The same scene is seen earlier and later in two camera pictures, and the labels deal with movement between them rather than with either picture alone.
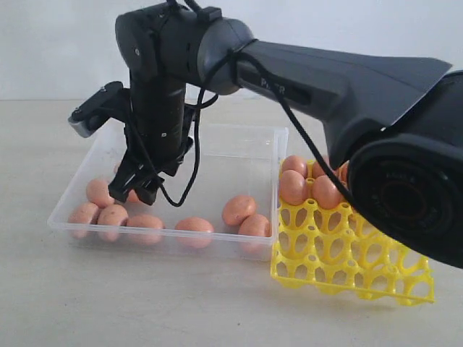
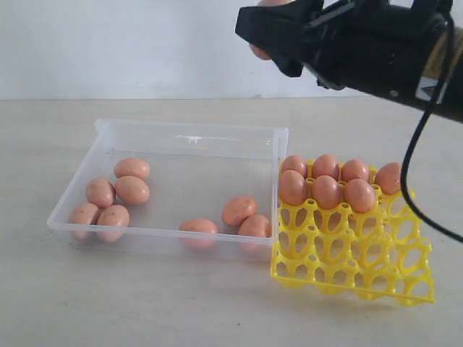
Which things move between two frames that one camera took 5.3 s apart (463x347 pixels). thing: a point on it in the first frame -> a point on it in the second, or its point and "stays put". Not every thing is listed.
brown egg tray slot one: (294, 163) stays put
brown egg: (237, 208) stays put
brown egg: (292, 187) stays put
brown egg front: (145, 229) -> (260, 52)
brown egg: (326, 194) stays put
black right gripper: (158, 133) -> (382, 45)
